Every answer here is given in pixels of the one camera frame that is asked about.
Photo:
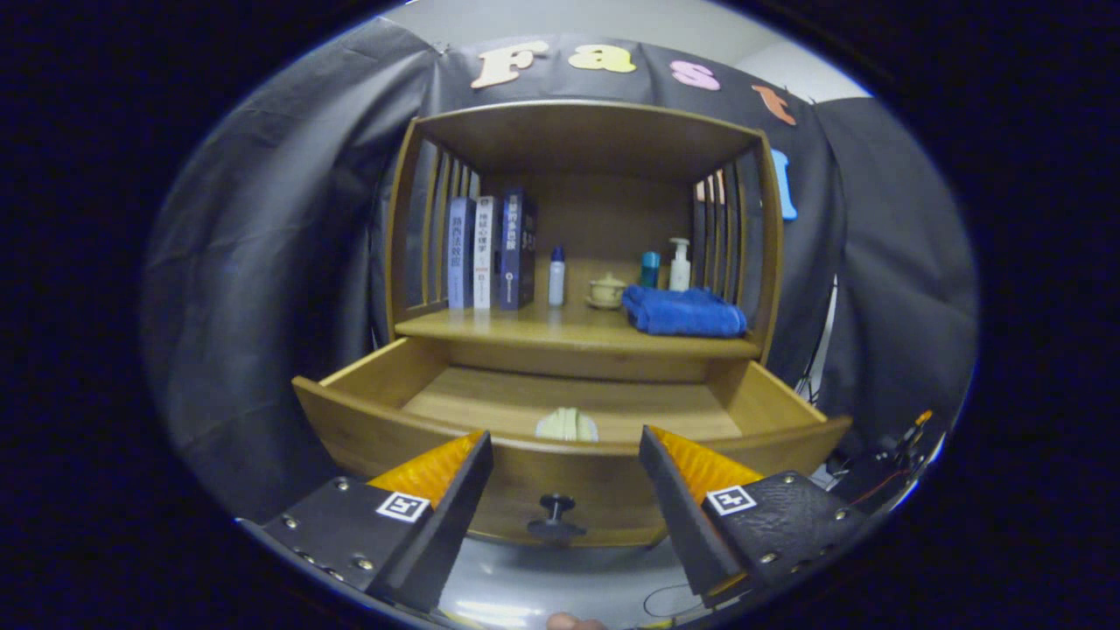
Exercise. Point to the cream ridged object white base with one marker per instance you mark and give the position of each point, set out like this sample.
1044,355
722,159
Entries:
567,426

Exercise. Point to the white pump bottle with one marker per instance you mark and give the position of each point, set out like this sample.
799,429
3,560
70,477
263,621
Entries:
680,273

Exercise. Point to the folded blue towel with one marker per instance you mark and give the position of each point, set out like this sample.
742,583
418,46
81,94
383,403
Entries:
687,313

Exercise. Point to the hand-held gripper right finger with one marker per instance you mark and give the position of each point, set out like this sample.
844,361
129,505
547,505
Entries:
678,516

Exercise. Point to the wooden drawer with black knob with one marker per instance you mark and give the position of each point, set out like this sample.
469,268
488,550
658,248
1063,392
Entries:
569,472

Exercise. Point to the dark blue book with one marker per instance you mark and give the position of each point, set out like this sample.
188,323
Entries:
518,249

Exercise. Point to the black equipment with orange clip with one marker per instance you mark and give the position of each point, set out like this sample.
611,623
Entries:
875,472

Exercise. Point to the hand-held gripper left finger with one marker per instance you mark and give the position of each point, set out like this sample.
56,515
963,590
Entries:
442,529

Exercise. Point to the light blue book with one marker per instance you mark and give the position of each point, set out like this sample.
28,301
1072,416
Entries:
460,254

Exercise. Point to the cream lidded tea cup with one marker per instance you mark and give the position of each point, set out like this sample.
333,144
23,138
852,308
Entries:
605,291

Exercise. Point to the black backdrop cloth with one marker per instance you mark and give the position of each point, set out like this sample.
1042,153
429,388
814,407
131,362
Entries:
262,262

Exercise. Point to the teal bottle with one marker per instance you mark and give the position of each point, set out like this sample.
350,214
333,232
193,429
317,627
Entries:
649,271

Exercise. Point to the white book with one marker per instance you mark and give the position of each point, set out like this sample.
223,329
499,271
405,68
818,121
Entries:
486,254

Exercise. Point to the wooden countertop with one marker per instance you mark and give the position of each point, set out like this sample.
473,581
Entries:
525,325

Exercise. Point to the wooden cabinet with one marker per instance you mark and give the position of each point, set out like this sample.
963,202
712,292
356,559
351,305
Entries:
595,140

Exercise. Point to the white bottle with blue cap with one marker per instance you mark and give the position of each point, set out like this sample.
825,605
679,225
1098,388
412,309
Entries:
556,282

